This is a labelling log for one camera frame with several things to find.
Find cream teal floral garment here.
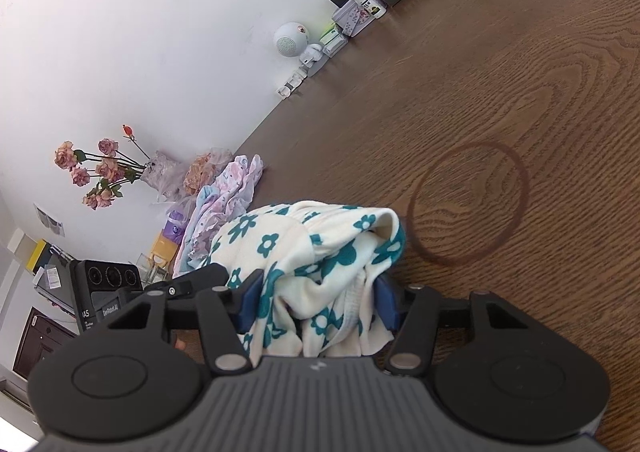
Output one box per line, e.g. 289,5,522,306
204,201,406,363

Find pastel pink floral clothes pile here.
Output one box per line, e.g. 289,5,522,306
172,154,265,279

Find yellow mug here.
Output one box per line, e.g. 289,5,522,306
150,233,179,269

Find bagged dried flowers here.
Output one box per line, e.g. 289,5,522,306
139,145,237,243

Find pink rose bouquet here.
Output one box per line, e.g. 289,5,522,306
53,124,151,210

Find green white small box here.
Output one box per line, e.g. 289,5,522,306
319,22,348,58

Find white round robot toy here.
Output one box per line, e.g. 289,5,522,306
273,22,323,68

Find patterned storage box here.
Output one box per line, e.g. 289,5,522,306
332,0,386,38

